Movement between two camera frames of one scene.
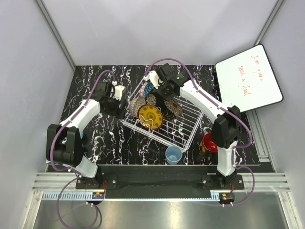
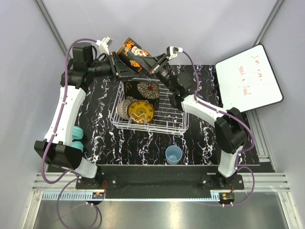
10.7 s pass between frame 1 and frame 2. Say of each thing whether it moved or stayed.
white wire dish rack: moved
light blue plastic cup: stayed
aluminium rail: stayed
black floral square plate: moved
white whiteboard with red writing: stayed
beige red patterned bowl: moved
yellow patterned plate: moved
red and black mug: moved
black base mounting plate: stayed
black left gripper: moved
